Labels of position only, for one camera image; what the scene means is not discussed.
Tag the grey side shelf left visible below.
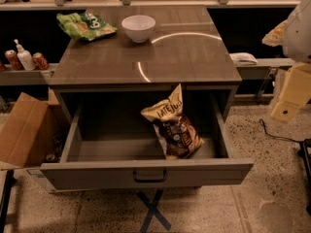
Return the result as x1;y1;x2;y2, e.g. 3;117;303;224
0;63;58;86

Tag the red soda can left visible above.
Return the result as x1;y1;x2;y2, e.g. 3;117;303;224
5;50;23;71

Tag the green chip bag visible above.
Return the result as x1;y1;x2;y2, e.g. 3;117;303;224
56;13;118;42

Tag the open grey top drawer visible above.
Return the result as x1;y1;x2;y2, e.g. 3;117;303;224
41;91;254;190

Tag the black drawer handle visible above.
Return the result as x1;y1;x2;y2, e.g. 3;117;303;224
132;171;167;183

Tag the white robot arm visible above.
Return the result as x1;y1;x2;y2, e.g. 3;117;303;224
262;0;311;122

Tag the black floor cable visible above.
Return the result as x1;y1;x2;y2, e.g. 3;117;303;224
259;117;304;144

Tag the grey side shelf right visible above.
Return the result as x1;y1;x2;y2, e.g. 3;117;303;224
237;58;294;81

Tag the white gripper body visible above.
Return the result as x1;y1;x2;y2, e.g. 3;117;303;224
270;63;311;122

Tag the cardboard box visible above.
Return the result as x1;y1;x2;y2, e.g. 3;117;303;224
0;92;69;168

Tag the white folded cloth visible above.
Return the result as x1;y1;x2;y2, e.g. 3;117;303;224
229;52;258;66

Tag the white bowl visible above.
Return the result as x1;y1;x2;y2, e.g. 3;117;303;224
121;15;156;43

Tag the white pump bottle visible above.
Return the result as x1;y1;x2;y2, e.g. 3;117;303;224
14;39;36;71

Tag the brown chip bag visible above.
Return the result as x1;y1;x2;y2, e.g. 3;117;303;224
141;84;204;159

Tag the red soda can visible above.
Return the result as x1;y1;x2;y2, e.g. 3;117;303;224
5;50;23;71
33;52;50;70

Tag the grey cabinet counter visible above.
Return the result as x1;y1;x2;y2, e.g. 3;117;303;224
50;5;241;117

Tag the grey side shelf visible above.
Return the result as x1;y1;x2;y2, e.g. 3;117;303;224
237;58;294;81
0;63;58;86

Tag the red soda can right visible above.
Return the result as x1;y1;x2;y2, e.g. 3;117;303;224
33;52;50;70

